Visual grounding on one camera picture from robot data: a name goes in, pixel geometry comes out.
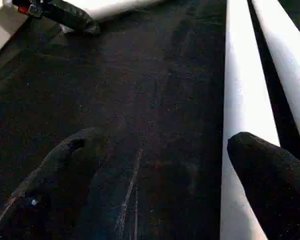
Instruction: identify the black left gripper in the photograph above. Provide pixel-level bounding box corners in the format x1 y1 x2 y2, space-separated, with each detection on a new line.
11 0 102 35

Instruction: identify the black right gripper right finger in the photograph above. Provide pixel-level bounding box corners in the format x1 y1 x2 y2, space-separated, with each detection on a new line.
226 131 300 240

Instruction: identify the white plastic table top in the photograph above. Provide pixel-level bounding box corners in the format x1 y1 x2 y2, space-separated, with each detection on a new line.
60 0 167 34

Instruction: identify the white plastic table leg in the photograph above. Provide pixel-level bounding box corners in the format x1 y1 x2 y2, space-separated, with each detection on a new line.
219 0 282 240
251 0 300 168

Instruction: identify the black work mat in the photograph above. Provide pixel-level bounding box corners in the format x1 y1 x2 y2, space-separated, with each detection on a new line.
0 0 300 240

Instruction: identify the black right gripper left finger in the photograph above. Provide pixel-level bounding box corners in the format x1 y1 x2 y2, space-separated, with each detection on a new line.
0 126 112 240

